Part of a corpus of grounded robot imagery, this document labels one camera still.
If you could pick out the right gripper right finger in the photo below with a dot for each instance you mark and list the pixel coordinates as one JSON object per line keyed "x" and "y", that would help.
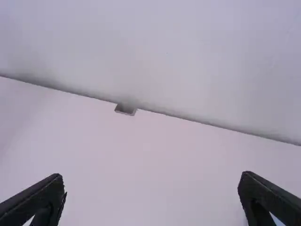
{"x": 263, "y": 188}

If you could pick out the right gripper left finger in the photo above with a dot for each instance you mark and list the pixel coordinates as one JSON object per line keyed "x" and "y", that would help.
{"x": 35, "y": 195}

